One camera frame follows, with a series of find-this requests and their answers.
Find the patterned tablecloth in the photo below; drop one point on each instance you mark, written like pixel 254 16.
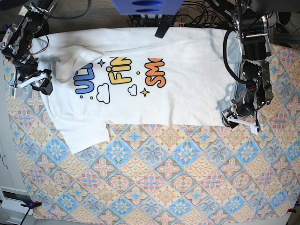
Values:
pixel 167 175

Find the black power strip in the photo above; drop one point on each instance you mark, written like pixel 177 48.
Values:
pixel 195 25

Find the white cabinet left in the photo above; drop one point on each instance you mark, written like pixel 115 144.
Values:
pixel 10 176

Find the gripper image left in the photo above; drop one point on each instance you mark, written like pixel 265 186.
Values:
pixel 42 82

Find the blue clamp bottom left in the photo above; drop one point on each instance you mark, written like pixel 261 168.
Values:
pixel 30 204

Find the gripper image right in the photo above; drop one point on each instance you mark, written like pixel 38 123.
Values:
pixel 230 111

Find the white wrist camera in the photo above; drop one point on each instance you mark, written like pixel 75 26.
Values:
pixel 246 124
pixel 15 90

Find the robot arm image left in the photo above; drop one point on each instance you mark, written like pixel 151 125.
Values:
pixel 16 44

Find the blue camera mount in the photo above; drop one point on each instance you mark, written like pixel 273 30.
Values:
pixel 140 7

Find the white printed T-shirt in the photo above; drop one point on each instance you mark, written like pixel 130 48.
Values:
pixel 105 77

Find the orange clamp bottom right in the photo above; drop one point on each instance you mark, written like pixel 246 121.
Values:
pixel 292 210

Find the robot arm image right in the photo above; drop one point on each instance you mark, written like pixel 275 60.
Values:
pixel 251 29

